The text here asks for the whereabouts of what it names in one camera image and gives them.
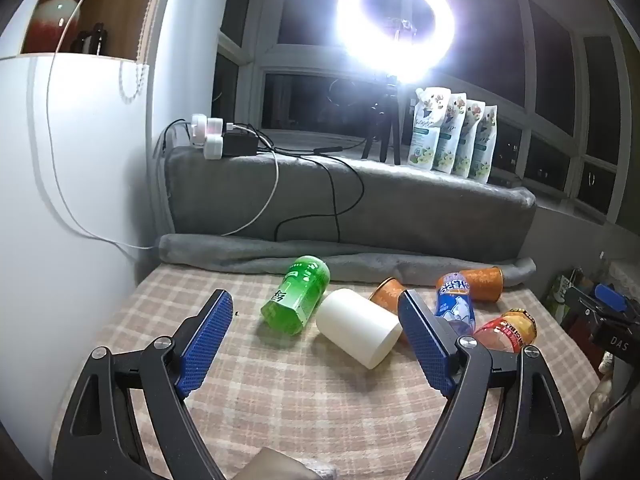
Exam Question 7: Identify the red white vase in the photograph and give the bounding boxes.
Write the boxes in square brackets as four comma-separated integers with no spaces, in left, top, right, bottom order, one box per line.
[22,0,84,55]

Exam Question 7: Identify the black power adapter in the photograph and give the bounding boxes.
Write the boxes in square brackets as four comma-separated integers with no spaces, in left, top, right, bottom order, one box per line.
[222,132,260,157]

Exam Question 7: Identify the white cabinet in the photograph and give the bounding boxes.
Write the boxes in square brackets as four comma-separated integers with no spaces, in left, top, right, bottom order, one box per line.
[0,0,193,461]

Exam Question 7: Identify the green plastic bottle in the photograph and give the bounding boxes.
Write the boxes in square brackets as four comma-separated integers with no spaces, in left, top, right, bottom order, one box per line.
[260,255,332,335]

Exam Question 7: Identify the ring light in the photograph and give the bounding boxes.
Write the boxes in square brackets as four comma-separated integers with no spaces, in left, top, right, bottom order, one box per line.
[334,0,459,86]

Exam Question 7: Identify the clear plastic bag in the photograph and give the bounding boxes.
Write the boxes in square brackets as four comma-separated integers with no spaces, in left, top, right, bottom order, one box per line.
[240,447,342,480]

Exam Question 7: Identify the white cable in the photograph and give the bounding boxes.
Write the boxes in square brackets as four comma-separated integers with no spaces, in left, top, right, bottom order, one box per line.
[46,0,280,251]

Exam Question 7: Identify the red plastic bottle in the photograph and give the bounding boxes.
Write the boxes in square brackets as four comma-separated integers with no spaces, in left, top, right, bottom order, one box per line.
[472,309,539,354]

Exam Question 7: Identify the grey blanket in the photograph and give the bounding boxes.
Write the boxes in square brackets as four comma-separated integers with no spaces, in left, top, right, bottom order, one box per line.
[155,147,539,288]

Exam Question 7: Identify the black tripod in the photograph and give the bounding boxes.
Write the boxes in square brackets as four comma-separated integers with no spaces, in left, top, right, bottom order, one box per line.
[361,74,404,165]

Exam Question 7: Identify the blue plastic bottle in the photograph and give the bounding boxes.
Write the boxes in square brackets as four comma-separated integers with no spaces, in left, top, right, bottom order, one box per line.
[434,271,477,337]

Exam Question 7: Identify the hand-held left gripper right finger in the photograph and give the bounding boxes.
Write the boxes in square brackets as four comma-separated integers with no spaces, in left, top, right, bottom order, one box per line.
[397,288,584,480]

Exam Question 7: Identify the green box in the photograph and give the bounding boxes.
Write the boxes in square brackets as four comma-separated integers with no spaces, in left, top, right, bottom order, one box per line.
[547,269,581,317]

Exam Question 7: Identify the white green refill pouch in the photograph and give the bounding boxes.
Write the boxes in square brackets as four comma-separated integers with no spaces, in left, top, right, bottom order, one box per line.
[471,105,500,184]
[454,100,486,181]
[407,86,451,171]
[436,92,469,176]

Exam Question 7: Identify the black cable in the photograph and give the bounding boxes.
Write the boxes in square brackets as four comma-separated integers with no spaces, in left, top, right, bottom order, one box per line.
[256,142,386,243]

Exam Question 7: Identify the orange paper cup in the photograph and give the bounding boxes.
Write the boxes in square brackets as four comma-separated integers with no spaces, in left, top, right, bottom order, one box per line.
[370,276,408,322]
[459,266,505,303]

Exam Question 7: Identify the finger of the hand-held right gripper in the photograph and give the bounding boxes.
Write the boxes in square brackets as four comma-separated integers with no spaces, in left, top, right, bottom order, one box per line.
[567,282,640,319]

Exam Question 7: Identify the plaid bed sheet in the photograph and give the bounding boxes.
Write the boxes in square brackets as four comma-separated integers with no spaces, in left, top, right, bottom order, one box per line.
[50,262,601,480]

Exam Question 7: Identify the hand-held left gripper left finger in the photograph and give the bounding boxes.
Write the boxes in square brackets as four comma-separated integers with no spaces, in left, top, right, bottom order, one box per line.
[52,289,235,480]

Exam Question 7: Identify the white bead cord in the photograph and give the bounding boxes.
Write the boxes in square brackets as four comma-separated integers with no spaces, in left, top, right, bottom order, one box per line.
[119,0,167,104]

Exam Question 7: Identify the white cup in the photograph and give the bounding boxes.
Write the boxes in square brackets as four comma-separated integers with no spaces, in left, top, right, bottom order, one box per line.
[316,287,404,371]

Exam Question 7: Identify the white plug adapters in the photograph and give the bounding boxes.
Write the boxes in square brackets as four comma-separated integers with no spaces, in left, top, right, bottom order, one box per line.
[187,114,226,161]

